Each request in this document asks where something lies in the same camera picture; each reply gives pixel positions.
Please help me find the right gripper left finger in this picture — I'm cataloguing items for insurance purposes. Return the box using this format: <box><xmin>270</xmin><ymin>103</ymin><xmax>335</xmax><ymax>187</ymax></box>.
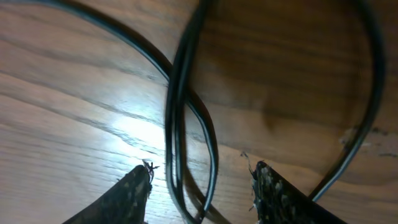
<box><xmin>63</xmin><ymin>165</ymin><xmax>152</xmax><ymax>224</ymax></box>

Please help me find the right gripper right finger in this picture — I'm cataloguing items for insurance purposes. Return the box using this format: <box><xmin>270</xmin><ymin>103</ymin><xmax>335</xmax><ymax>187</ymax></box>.
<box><xmin>251</xmin><ymin>161</ymin><xmax>346</xmax><ymax>224</ymax></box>

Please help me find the black usb cable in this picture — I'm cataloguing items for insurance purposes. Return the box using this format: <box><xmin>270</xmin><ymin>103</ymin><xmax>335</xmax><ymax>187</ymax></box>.
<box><xmin>18</xmin><ymin>0</ymin><xmax>220</xmax><ymax>224</ymax></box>

